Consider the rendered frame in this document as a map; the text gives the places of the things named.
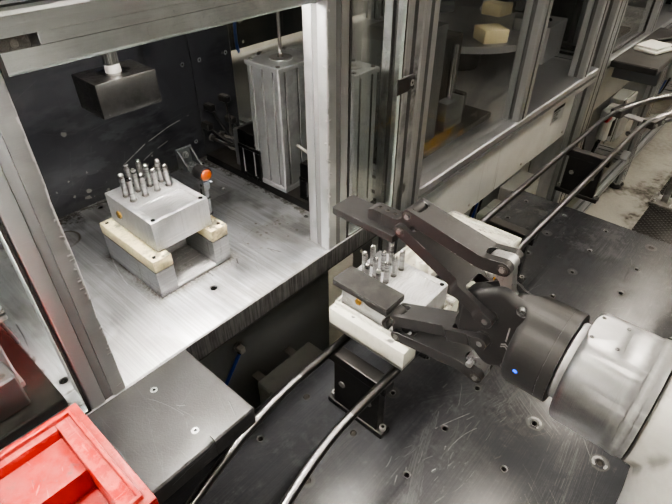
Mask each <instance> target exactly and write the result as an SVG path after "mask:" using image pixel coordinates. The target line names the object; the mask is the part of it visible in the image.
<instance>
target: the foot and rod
mask: <svg viewBox="0 0 672 504"><path fill-rule="evenodd" d="M101 58H102V62H103V66H102V67H98V68H94V69H90V70H86V71H82V72H78V73H75V74H71V76H72V79H73V82H74V85H75V89H76V92H77V95H78V98H79V101H80V104H81V107H82V108H84V109H85V110H87V111H89V112H91V113H93V114H95V115H97V116H99V117H100V118H102V119H104V120H105V119H108V118H111V117H115V116H118V115H121V114H124V113H127V112H130V111H133V110H136V109H139V108H142V107H145V106H148V105H151V104H155V103H158V102H161V101H162V100H161V95H160V91H159V86H158V81H157V77H156V72H155V69H154V68H151V67H149V66H146V65H144V64H141V63H138V62H136V61H133V60H131V59H129V60H125V61H121V62H119V59H118V55H117V51H114V52H110V53H106V54H102V55H101Z"/></svg>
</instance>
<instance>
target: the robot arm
mask: <svg viewBox="0 0 672 504"><path fill-rule="evenodd" d="M333 214H334V215H336V216H338V217H340V218H342V219H344V220H346V221H348V222H350V223H352V224H354V225H356V226H358V227H360V228H362V229H364V230H366V231H368V232H370V233H372V234H375V235H377V236H379V237H381V238H383V239H385V240H387V241H389V242H391V243H393V242H394V241H396V240H397V239H398V238H400V239H401V240H402V241H403V242H404V243H405V244H406V245H407V246H408V247H409V248H410V249H411V250H412V251H413V252H414V253H415V254H417V255H418V256H419V257H420V258H421V259H422V260H423V261H424V262H425V263H426V264H427V265H428V266H429V267H430V268H431V269H432V270H433V271H434V272H435V273H436V274H437V275H438V276H439V277H441V278H442V279H443V280H444V281H445V282H446V283H447V284H448V285H449V287H450V293H451V294H452V295H453V296H454V297H455V298H456V299H457V300H458V301H459V303H458V305H459V311H452V310H446V309H440V308H434V307H427V306H421V305H415V304H409V303H401V302H402V301H404V294H403V293H401V292H399V291H397V290H395V289H393V288H392V287H390V286H388V285H386V284H384V283H383V282H381V281H379V280H377V279H375V278H373V277H372V276H370V275H368V274H366V273H364V272H363V271H361V270H359V269H357V268H355V267H353V266H349V267H348V268H346V269H345V270H344V271H342V272H341V273H340V274H338V275H337V276H335V277H334V278H333V285H335V286H337V287H338V288H340V289H342V290H343V291H345V292H347V293H348V294H350V295H352V296H354V297H355V298H357V299H359V300H360V301H362V302H364V303H365V304H366V305H367V306H368V307H370V308H371V309H373V310H375V311H376V312H378V313H380V314H381V315H383V316H385V318H384V319H383V320H382V325H383V327H384V328H385V329H387V330H388V329H390V328H391V327H393V331H392V332H391V337H392V338H393V340H395V341H397V342H399V343H401V344H403V345H405V346H408V347H410V348H412V349H414V350H416V351H418V352H421V353H423V354H425V355H427V356H429V357H431V358H434V359H436V360H438V361H440V362H442V363H444V364H447V365H449V366H451V367H453V368H455V369H457V370H459V371H460V372H461V373H463V374H464V375H465V376H466V377H468V378H469V379H470V380H472V381H473V382H475V383H480V382H481V381H482V380H483V378H484V377H485V376H486V375H487V374H488V372H489V371H490V370H491V369H492V368H493V366H498V367H501V374H502V377H503V378H504V379H505V380H506V381H508V382H510V383H511V384H513V385H515V386H516V387H518V388H520V389H522V390H523V391H525V392H527V393H528V394H530V395H532V396H533V397H535V398H537V399H539V400H540V401H542V402H544V401H545V400H546V399H547V398H548V397H551V398H552V401H551V404H550V408H549V414H550V416H551V417H552V418H553V419H554V420H556V421H558V422H559V423H561V424H563V425H564V426H566V427H568V428H569V429H571V430H573V431H574V432H576V433H578V434H579V435H581V436H583V437H584V438H586V439H588V440H589V441H591V442H593V443H594V444H596V445H598V446H599V447H601V448H603V449H604V450H605V452H607V453H609V454H610V455H612V456H616V457H618V458H620V459H621V458H622V460H623V461H624V462H626V463H627V464H629V465H630V469H629V471H628V474H627V477H626V481H625V483H624V486H623V489H622V491H621V494H620V496H619V498H618V500H617V502H616V504H672V340H669V339H667V338H666V339H664V338H662V337H660V336H657V335H655V334H653V333H651V332H649V331H646V330H644V329H642V328H640V327H638V326H636V325H633V324H631V323H629V322H627V321H625V320H622V319H620V318H618V317H616V316H614V315H611V314H608V313H604V314H601V315H600V316H599V317H598V318H597V319H596V320H595V322H594V323H593V324H592V325H591V324H589V320H590V315H589V314H587V313H585V312H583V311H580V310H578V309H576V308H574V307H572V306H570V305H567V304H565V303H563V302H561V301H559V300H557V299H555V298H553V297H550V296H537V295H534V294H531V293H530V292H529V291H527V290H526V289H525V288H524V287H523V286H522V285H521V284H520V283H519V282H517V274H518V266H519V264H520V263H521V262H522V261H523V260H524V258H525V256H524V253H523V252H522V251H521V250H520V249H518V248H514V247H510V246H506V245H503V244H499V243H496V242H495V241H493V240H491V239H490V238H488V237H486V236H485V235H483V234H481V233H480V232H478V231H477V230H475V229H473V228H472V227H470V226H468V225H467V224H465V223H463V222H462V221H460V220H459V219H457V218H455V217H454V216H452V215H450V214H449V213H447V212H445V211H444V210H442V209H441V208H439V207H437V206H436V205H434V204H432V203H431V202H429V201H427V200H426V199H423V198H421V199H419V200H418V201H416V202H415V203H414V204H412V205H411V206H409V207H408V208H406V209H405V210H403V211H400V210H397V209H395V208H393V207H391V206H388V205H386V204H384V203H376V204H373V203H370V202H368V201H366V200H364V199H362V198H359V197H357V196H355V195H351V196H349V197H348V198H346V199H344V200H343V201H341V202H339V203H338V204H336V205H334V206H333ZM413 230H415V232H413ZM471 264H472V265H471ZM485 271H486V272H487V273H486V272H485ZM493 277H495V278H497V279H498V280H495V281H494V280H493V279H492V278H493ZM471 281H474V282H476V283H474V284H473V285H471V286H470V287H469V288H468V289H467V288H466V285H467V284H468V283H470V282H471ZM400 303H401V304H400ZM409 332H412V334H411V335H409V334H408V333H409Z"/></svg>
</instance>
